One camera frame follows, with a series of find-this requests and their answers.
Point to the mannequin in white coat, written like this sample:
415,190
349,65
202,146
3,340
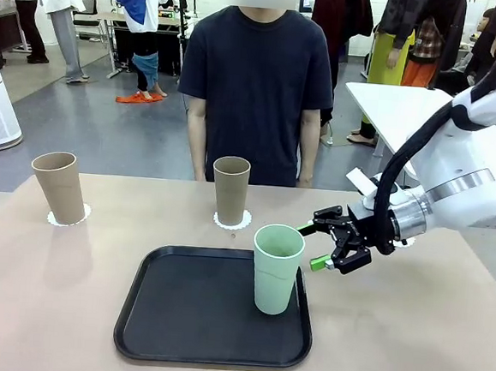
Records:
65,16

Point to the black office chair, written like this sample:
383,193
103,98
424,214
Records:
89,9

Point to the mannequin in yellow skirt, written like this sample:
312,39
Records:
387,59

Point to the mannequin in dark red coat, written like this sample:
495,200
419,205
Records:
343,12

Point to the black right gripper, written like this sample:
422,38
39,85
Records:
363,226

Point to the tall mint green cup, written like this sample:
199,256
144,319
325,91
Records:
275,282

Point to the person's right forearm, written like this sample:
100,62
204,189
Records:
197,143

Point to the white rounded table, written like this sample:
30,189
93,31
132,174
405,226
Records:
387,106

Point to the person's right hand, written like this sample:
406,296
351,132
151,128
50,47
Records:
200,174

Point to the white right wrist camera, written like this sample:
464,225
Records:
362,181

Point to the tall brown cup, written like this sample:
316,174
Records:
59,188
230,192

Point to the person in dark t-shirt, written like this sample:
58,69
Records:
256,79

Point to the person's left hand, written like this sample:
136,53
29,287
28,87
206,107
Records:
305,180

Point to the person in grey sweater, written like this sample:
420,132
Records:
26,4

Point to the mannequin in blue white jacket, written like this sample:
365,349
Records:
138,0

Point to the black plastic tray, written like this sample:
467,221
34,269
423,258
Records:
186,318

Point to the wooden top work table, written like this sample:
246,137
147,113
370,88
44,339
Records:
170,22

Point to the person's left forearm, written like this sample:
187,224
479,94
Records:
309,147

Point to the mannequin in plaid shirt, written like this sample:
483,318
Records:
424,44

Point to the orange cloth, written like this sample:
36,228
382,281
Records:
139,98

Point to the black tripod stand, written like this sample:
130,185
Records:
184,26

